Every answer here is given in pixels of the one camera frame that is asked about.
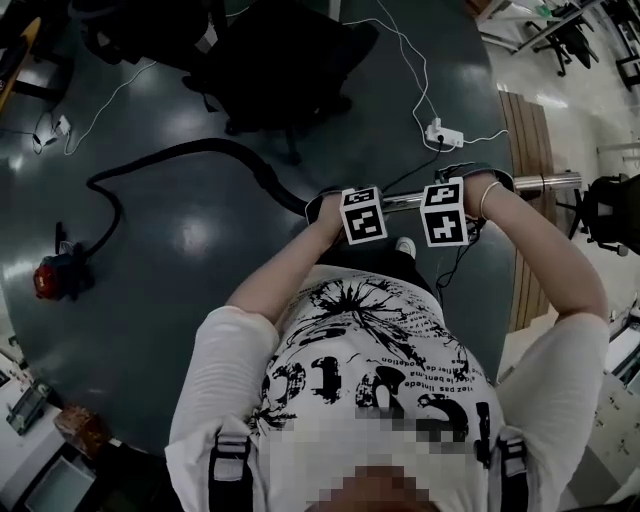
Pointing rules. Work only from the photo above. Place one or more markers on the person's right forearm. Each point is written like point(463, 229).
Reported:
point(550, 260)

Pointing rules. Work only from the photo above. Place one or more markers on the yellow black tool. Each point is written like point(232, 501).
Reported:
point(22, 40)

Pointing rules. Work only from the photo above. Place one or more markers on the silver metal vacuum tube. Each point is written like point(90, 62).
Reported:
point(547, 182)

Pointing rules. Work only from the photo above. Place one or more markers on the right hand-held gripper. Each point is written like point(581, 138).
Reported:
point(445, 220)

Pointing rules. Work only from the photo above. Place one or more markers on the red canister vacuum cleaner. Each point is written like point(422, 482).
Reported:
point(50, 277)

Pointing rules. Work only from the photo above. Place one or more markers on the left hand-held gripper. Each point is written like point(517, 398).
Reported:
point(365, 220)

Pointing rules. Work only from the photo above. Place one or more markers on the white power strip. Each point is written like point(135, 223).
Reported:
point(442, 134)

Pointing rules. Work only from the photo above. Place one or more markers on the person's left forearm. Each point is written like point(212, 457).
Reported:
point(280, 275)

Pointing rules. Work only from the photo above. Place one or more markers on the black office chair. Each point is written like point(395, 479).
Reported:
point(610, 210)
point(280, 65)
point(575, 40)

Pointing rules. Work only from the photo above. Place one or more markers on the plastic bag with brown contents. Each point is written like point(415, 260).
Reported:
point(80, 430)

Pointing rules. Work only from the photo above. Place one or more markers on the grey wheeled cart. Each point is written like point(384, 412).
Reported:
point(27, 407)

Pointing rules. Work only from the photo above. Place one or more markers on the wooden slatted ramp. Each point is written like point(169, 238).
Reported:
point(530, 250)

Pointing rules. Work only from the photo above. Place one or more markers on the black trousers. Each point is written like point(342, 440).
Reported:
point(375, 260)

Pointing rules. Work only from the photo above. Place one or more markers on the pile of black gear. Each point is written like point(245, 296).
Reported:
point(140, 25)

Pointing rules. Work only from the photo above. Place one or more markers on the person's white shoe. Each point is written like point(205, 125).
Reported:
point(406, 246)

